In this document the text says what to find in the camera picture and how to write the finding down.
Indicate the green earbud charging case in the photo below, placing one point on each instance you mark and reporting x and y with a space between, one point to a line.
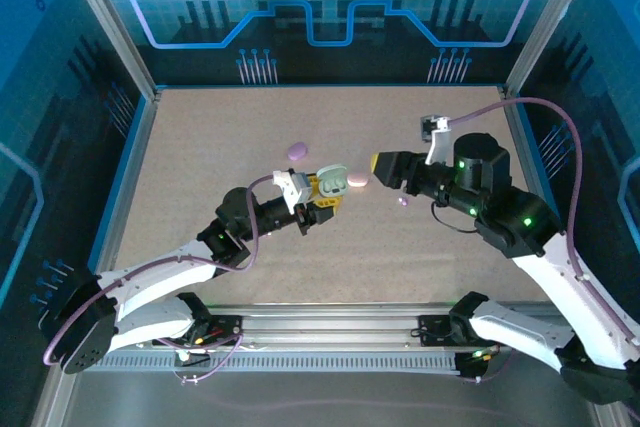
332 172

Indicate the pink earbud charging case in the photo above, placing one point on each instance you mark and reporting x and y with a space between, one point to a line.
358 180

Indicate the purple earbud charging case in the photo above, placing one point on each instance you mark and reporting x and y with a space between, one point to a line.
297 150

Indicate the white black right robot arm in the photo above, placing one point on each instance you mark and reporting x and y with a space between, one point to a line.
550 287

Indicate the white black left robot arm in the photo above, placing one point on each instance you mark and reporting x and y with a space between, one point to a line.
160 277

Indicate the grey metal shelf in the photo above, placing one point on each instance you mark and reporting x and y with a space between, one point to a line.
320 397

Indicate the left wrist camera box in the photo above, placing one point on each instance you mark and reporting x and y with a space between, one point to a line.
295 187

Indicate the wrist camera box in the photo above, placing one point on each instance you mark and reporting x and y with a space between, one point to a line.
295 187
439 142

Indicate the aluminium table edge rail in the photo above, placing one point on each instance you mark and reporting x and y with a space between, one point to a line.
526 157
125 197

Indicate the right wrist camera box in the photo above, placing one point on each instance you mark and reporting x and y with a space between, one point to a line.
439 142

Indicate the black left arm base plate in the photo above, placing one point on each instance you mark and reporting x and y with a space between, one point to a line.
225 329

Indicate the long aluminium frame rail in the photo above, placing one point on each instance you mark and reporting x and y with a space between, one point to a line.
325 327

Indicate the aluminium frame post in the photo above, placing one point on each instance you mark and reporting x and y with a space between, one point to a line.
111 22
548 22

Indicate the blue printed circuit wall panel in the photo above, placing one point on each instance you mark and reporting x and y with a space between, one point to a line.
40 97
610 72

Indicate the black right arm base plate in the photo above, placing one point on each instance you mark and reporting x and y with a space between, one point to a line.
432 332

